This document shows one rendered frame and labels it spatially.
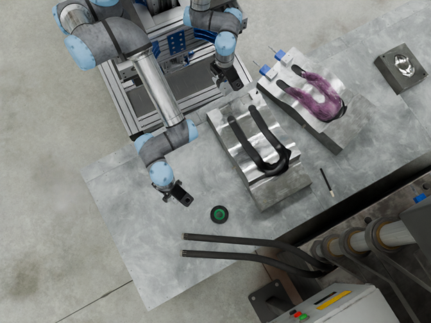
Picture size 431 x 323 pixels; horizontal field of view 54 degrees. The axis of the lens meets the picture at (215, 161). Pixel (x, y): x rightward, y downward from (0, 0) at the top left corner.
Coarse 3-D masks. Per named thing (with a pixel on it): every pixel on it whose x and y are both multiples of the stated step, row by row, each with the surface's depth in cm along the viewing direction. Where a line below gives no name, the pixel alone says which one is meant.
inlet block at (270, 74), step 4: (256, 64) 202; (260, 68) 201; (264, 68) 200; (268, 68) 200; (272, 68) 198; (260, 72) 201; (264, 72) 199; (268, 72) 198; (272, 72) 198; (276, 72) 198; (268, 76) 197; (272, 76) 197
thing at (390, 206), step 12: (420, 180) 195; (396, 192) 193; (408, 192) 193; (420, 192) 193; (372, 204) 192; (384, 204) 192; (396, 204) 192; (408, 204) 192; (360, 216) 190; (372, 216) 190; (384, 216) 190; (396, 216) 190; (336, 228) 189; (324, 276) 183; (336, 276) 183; (348, 276) 183; (324, 288) 182
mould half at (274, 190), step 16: (256, 96) 194; (208, 112) 191; (240, 112) 191; (224, 128) 190; (256, 128) 190; (272, 128) 190; (224, 144) 188; (240, 144) 188; (256, 144) 187; (288, 144) 183; (240, 160) 183; (272, 160) 181; (240, 176) 192; (256, 176) 180; (288, 176) 187; (304, 176) 187; (256, 192) 185; (272, 192) 185; (288, 192) 185
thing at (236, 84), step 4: (232, 68) 172; (224, 72) 172; (228, 72) 172; (232, 72) 172; (236, 72) 173; (228, 76) 172; (232, 76) 173; (236, 76) 173; (228, 80) 173; (232, 80) 173; (236, 80) 173; (240, 80) 174; (232, 84) 173; (236, 84) 173; (240, 84) 174; (232, 88) 176; (236, 88) 174; (240, 88) 174
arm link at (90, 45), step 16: (80, 0) 164; (64, 16) 159; (80, 16) 151; (64, 32) 166; (80, 32) 132; (96, 32) 131; (80, 48) 130; (96, 48) 131; (112, 48) 133; (80, 64) 133; (96, 64) 135
